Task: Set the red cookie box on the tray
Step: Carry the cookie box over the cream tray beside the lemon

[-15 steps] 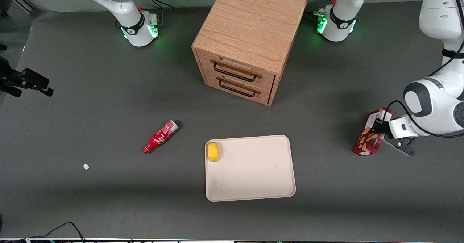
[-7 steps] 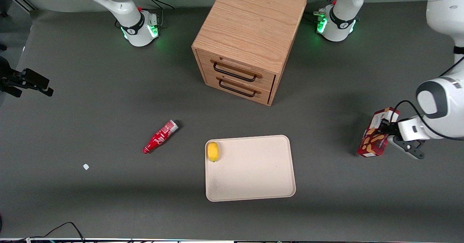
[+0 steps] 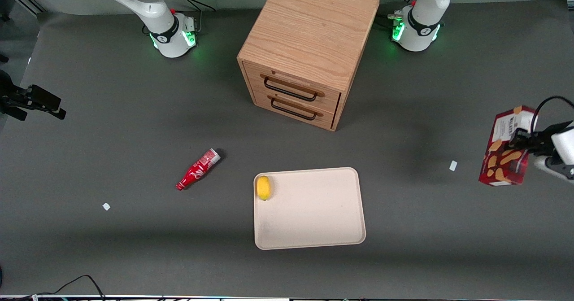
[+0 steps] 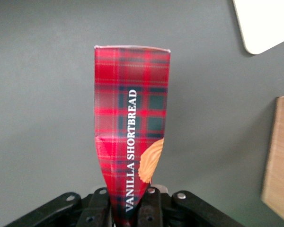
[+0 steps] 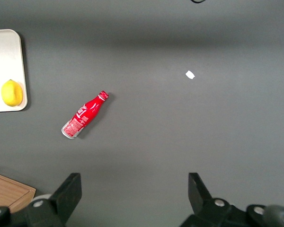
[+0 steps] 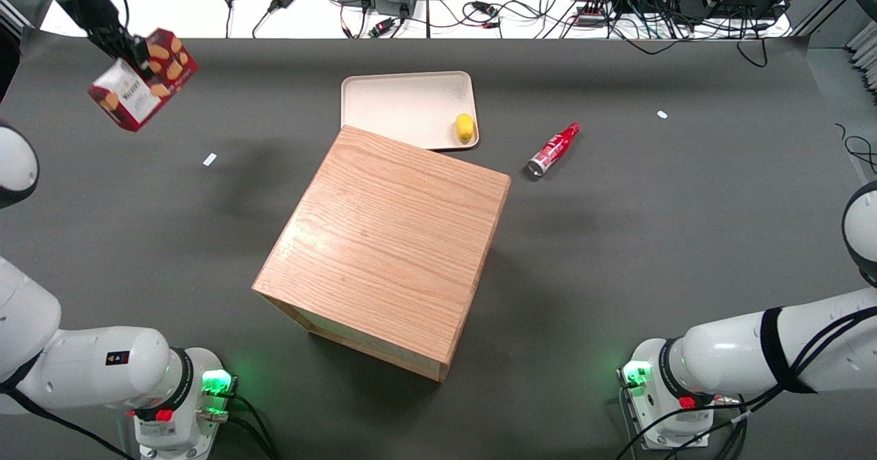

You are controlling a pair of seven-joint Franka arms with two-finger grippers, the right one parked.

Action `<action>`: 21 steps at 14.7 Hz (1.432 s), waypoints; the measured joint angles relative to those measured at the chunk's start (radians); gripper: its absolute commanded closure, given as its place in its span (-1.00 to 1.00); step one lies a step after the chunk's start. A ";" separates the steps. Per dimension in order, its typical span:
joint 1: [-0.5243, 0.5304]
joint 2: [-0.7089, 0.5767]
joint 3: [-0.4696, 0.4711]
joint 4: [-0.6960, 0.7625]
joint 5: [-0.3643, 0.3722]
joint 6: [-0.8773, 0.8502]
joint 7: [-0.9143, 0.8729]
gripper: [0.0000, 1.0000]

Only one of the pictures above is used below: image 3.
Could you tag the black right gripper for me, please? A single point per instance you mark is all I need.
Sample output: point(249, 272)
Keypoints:
point(12, 99)

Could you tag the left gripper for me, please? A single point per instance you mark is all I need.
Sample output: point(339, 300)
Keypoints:
point(541, 142)

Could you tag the red cookie box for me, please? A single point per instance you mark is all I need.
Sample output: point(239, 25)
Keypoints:
point(497, 157)

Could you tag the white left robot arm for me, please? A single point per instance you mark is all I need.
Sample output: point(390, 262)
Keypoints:
point(423, 5)

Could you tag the cream plastic tray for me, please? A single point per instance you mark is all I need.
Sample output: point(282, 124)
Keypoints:
point(314, 211)

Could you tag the red cola bottle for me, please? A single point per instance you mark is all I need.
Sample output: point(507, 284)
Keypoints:
point(197, 170)

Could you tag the grey table mat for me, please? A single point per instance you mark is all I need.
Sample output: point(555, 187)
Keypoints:
point(134, 247)

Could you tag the wooden drawer front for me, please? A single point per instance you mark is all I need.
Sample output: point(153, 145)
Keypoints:
point(329, 119)
point(332, 101)

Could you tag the yellow lemon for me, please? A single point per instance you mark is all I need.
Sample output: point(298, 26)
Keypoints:
point(263, 188)

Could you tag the wooden drawer cabinet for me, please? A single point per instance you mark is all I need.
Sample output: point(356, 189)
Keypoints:
point(314, 27)

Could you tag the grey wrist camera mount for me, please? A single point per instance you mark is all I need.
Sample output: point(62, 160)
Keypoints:
point(558, 168)

